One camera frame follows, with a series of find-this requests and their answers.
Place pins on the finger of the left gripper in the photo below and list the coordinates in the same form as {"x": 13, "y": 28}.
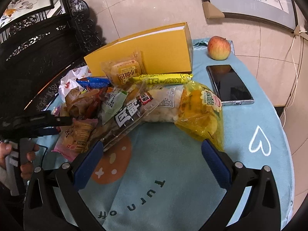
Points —
{"x": 48, "y": 121}
{"x": 45, "y": 132}

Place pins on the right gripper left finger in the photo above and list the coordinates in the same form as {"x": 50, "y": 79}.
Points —
{"x": 75, "y": 176}

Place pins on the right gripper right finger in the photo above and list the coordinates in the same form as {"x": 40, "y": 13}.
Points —
{"x": 231, "y": 178}

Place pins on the person's left hand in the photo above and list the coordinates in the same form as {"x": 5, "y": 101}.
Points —
{"x": 26, "y": 169}

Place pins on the pink cracker pack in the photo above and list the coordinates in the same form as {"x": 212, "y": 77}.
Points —
{"x": 73, "y": 139}

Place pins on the brown paper snack pack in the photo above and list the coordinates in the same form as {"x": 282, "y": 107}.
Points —
{"x": 85, "y": 105}

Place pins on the white floral tissue pack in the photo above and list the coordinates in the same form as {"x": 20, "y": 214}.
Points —
{"x": 68, "y": 82}

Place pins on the blue snack wrapper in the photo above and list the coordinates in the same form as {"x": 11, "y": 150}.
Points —
{"x": 93, "y": 82}

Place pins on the green white snack pack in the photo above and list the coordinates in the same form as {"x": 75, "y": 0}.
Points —
{"x": 113, "y": 102}

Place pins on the dark carved wooden chair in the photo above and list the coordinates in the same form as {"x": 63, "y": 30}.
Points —
{"x": 38, "y": 48}

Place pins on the yellow bag of bread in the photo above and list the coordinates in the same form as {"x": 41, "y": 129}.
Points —
{"x": 200, "y": 114}

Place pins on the long clear dark snack bag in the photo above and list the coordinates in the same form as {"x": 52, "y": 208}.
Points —
{"x": 140, "y": 102}

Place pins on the light blue table cloth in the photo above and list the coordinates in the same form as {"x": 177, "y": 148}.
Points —
{"x": 156, "y": 178}

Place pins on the small bread clear pack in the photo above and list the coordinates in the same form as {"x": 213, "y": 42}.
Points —
{"x": 120, "y": 70}

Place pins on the black smartphone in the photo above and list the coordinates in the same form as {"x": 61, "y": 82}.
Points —
{"x": 228, "y": 86}

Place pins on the clear bag white puffs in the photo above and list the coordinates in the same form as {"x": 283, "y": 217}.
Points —
{"x": 167, "y": 110}

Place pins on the long yellow rice cracker pack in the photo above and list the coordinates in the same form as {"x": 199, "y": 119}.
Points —
{"x": 165, "y": 79}

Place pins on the framed bird flower painting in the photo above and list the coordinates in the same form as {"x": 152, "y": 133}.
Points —
{"x": 18, "y": 8}

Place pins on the red yellow apple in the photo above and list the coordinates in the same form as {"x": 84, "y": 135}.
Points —
{"x": 218, "y": 48}

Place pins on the yellow cardboard box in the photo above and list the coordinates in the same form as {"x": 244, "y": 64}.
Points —
{"x": 167, "y": 49}

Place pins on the framed lotus painting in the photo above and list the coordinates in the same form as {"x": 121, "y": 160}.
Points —
{"x": 279, "y": 12}

